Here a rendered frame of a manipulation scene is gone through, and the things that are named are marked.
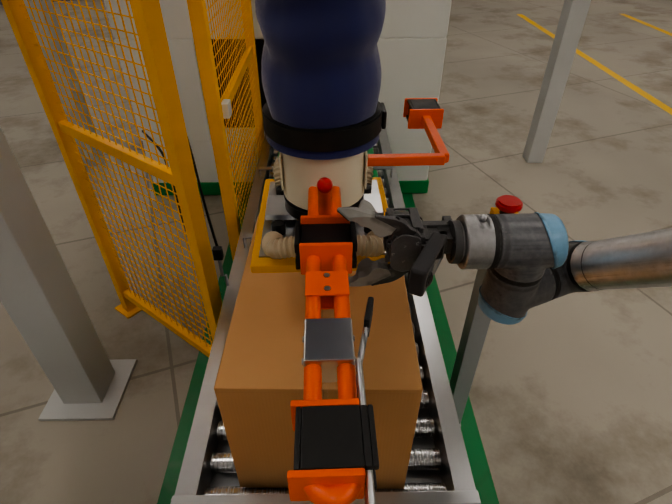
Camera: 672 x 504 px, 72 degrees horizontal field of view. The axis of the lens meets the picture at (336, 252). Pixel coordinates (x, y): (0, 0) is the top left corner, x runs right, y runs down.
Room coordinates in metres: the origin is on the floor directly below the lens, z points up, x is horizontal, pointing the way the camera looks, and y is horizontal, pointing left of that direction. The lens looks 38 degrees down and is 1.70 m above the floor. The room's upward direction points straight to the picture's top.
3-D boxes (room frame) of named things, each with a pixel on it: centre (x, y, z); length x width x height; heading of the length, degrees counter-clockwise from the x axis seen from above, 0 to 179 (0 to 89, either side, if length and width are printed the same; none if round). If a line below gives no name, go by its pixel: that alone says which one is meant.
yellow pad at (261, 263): (0.85, 0.12, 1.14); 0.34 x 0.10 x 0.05; 2
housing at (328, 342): (0.39, 0.01, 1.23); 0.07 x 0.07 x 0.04; 2
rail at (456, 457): (1.66, -0.28, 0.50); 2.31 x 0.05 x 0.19; 1
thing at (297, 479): (0.25, 0.01, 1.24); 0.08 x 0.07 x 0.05; 2
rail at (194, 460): (1.65, 0.37, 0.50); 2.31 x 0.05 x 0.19; 1
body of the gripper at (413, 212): (0.61, -0.14, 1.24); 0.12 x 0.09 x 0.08; 92
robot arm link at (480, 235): (0.61, -0.22, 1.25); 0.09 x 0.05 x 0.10; 2
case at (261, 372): (0.83, 0.03, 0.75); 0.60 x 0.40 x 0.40; 0
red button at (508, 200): (1.07, -0.47, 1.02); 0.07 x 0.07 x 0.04
